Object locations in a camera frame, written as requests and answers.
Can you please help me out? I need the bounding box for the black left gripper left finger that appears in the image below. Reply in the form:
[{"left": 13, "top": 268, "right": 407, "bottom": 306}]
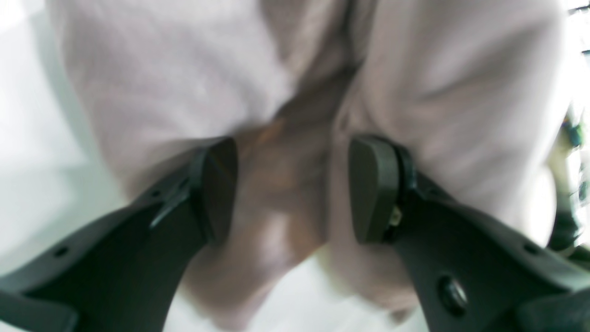
[{"left": 0, "top": 138, "right": 238, "bottom": 332}]

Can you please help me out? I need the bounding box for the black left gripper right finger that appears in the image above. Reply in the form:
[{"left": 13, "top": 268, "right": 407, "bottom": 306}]
[{"left": 348, "top": 135, "right": 590, "bottom": 332}]

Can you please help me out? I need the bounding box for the mauve T-shirt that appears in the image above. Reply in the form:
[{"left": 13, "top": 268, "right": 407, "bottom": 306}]
[{"left": 46, "top": 0, "right": 567, "bottom": 331}]

